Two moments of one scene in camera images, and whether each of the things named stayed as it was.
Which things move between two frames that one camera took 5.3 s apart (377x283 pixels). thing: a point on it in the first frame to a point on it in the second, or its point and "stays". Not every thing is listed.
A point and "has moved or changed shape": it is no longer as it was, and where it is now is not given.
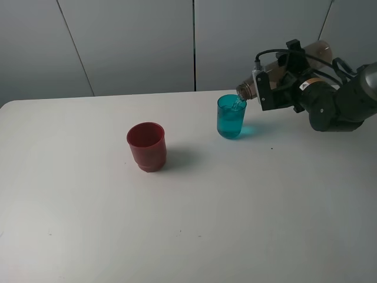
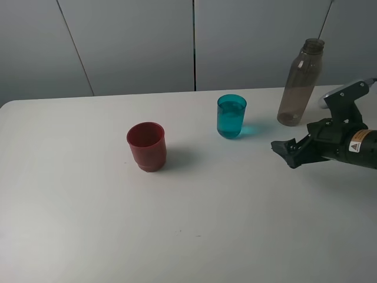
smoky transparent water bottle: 321,52 has moved or changed shape
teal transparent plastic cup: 231,110 stays
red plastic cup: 148,146 stays
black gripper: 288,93 to 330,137
